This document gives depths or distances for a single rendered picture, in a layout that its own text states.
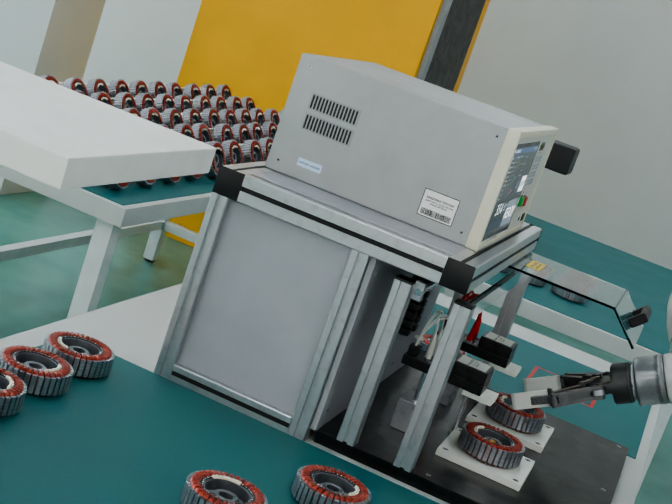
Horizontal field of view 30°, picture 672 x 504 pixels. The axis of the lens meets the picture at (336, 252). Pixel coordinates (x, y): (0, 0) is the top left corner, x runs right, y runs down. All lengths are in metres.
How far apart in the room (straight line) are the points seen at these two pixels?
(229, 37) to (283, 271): 4.06
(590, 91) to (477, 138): 5.42
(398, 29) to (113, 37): 3.03
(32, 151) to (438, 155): 0.91
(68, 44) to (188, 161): 4.55
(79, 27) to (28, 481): 4.60
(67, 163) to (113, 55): 7.09
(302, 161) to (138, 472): 0.64
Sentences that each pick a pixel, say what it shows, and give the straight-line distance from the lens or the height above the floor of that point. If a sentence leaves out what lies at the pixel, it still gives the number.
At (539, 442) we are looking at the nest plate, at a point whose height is 0.78.
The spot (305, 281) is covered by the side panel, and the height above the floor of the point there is 0.99.
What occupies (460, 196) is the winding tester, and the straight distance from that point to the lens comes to 2.04.
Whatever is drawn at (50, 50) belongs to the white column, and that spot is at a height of 0.70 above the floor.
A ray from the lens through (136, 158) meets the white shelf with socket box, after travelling 1.40.
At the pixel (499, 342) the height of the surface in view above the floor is 0.92.
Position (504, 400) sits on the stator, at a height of 0.81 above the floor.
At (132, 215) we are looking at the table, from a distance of 3.19.
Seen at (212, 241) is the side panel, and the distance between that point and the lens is 2.02.
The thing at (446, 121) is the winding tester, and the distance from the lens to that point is 2.04.
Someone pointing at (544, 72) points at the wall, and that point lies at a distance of 7.47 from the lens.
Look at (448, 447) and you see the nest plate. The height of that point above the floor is 0.78.
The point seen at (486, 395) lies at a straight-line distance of 2.15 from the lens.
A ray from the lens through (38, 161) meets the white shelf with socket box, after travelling 1.28.
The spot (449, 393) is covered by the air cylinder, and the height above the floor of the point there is 0.79.
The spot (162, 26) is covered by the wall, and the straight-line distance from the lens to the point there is 8.20.
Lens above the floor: 1.46
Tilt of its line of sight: 12 degrees down
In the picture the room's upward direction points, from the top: 19 degrees clockwise
